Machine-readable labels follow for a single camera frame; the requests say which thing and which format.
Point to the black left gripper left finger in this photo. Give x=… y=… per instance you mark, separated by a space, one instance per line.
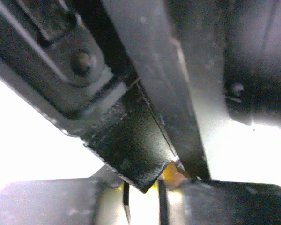
x=97 y=200

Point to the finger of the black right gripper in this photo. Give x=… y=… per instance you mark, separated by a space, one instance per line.
x=147 y=34
x=129 y=139

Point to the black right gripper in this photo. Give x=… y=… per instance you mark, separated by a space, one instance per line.
x=69 y=52

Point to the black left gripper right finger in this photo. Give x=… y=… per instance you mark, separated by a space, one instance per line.
x=212 y=202

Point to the yellow banana bunch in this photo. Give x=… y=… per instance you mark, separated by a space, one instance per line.
x=171 y=175

